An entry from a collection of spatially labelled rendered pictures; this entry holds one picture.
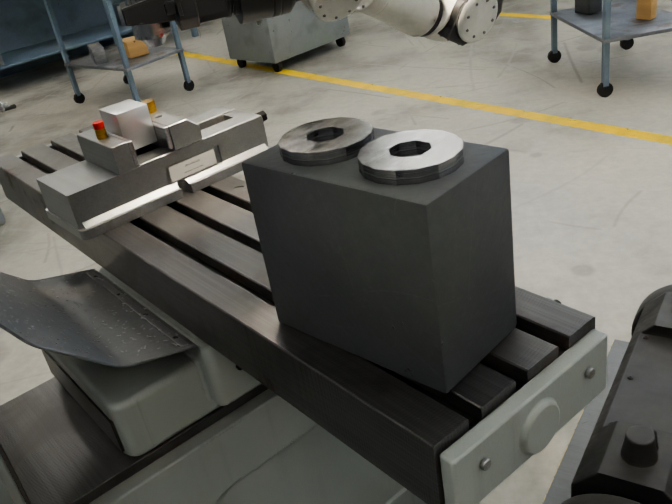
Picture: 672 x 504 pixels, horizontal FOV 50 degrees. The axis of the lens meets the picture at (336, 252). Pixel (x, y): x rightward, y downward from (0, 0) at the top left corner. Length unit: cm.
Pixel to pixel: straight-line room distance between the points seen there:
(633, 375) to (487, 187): 67
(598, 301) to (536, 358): 177
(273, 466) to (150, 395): 26
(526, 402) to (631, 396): 54
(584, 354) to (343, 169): 28
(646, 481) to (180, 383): 61
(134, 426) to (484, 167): 56
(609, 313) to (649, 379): 118
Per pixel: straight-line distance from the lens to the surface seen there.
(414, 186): 58
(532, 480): 187
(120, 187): 112
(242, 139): 121
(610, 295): 248
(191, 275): 92
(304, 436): 113
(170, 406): 97
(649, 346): 130
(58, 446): 107
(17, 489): 91
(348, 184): 60
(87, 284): 113
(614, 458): 107
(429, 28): 113
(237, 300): 84
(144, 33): 96
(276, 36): 549
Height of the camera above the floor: 137
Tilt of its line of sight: 29 degrees down
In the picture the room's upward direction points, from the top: 10 degrees counter-clockwise
